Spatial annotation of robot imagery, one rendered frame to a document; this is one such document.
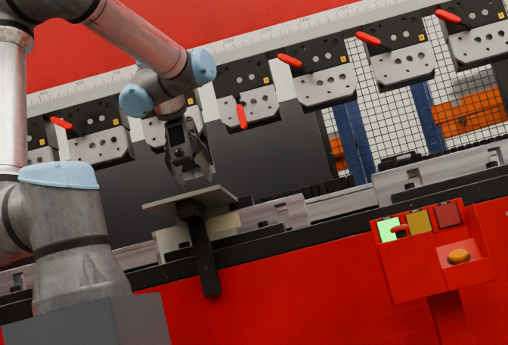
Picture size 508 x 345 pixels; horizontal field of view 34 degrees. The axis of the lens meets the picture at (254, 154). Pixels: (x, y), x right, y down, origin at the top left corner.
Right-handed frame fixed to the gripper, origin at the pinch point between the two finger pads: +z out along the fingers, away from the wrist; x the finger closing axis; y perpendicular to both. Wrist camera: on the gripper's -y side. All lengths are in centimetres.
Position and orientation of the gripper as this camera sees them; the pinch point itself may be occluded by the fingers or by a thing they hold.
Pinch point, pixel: (196, 182)
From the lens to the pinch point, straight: 204.6
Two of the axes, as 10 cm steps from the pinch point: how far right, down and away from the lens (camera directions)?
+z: 2.7, 8.3, 4.8
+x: -9.6, 2.6, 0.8
